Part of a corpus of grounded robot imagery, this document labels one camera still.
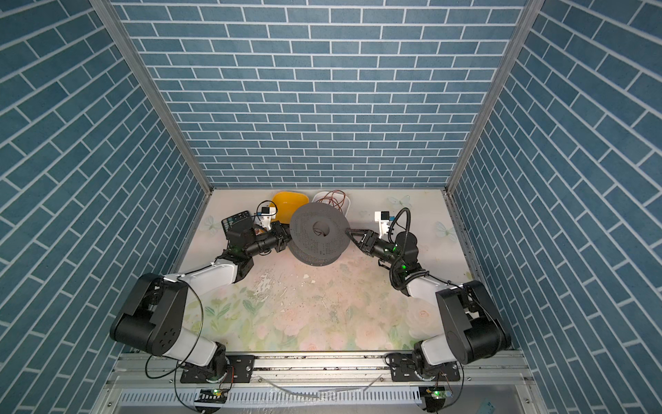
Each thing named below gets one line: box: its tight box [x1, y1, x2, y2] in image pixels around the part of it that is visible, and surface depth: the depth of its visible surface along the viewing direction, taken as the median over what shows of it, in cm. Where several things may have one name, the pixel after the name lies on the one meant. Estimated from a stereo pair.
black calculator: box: [220, 210, 254, 238], surface depth 70 cm
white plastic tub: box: [311, 190, 351, 218], surface depth 112 cm
